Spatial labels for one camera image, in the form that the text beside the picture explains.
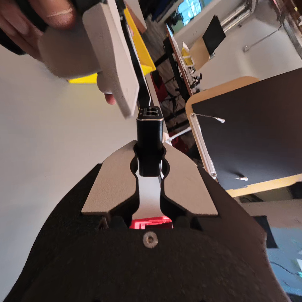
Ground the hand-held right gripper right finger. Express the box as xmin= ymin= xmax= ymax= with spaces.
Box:
xmin=160 ymin=142 xmax=219 ymax=218

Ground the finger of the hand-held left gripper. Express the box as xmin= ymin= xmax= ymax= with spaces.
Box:
xmin=82 ymin=0 xmax=140 ymax=119

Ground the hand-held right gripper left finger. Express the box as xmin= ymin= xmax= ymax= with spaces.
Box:
xmin=81 ymin=140 xmax=140 ymax=223

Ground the black ethernet adapter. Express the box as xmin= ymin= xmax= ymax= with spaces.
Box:
xmin=136 ymin=107 xmax=165 ymax=177

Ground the person's left hand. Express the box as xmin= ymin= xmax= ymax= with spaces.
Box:
xmin=0 ymin=0 xmax=116 ymax=106

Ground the small yellow plastic bin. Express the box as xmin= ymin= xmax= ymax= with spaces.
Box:
xmin=67 ymin=6 xmax=157 ymax=84

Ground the red plastic box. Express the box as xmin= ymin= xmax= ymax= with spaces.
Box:
xmin=129 ymin=215 xmax=173 ymax=230

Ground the white panel stand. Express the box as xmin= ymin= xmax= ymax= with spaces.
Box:
xmin=162 ymin=127 xmax=192 ymax=147

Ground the brown top desk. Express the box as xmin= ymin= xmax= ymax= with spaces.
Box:
xmin=165 ymin=24 xmax=197 ymax=95

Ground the tan framed black panel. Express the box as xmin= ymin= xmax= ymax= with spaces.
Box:
xmin=185 ymin=68 xmax=302 ymax=198

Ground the small black display board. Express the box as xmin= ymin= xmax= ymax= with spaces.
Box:
xmin=182 ymin=15 xmax=227 ymax=72

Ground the white cord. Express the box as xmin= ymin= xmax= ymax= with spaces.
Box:
xmin=195 ymin=113 xmax=225 ymax=123

